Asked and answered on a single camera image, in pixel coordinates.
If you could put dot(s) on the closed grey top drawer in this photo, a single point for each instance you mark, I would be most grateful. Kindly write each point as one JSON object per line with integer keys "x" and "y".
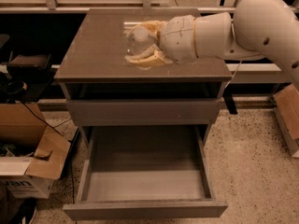
{"x": 142, "y": 112}

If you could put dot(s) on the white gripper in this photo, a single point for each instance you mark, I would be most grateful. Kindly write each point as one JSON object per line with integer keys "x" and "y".
{"x": 177, "y": 38}

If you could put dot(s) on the open grey middle drawer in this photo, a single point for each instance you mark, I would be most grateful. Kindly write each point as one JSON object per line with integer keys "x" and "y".
{"x": 138, "y": 172}

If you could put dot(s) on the clear plastic water bottle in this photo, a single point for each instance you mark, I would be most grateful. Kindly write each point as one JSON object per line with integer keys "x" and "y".
{"x": 139, "y": 38}

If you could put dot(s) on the open cardboard box left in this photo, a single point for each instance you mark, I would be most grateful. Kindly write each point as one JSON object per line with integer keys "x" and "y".
{"x": 32, "y": 153}

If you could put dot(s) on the grey drawer cabinet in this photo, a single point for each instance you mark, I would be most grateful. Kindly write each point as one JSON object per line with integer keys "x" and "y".
{"x": 94, "y": 68}

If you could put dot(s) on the cardboard box right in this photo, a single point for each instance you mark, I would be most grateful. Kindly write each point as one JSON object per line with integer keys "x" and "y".
{"x": 287, "y": 113}

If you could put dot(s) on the black tray on shelf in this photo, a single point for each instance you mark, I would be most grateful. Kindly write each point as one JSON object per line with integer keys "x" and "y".
{"x": 35, "y": 64}

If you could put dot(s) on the black round object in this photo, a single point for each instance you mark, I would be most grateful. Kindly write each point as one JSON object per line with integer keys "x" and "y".
{"x": 15, "y": 90}

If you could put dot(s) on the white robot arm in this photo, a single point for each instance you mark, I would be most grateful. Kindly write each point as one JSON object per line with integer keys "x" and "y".
{"x": 257, "y": 29}

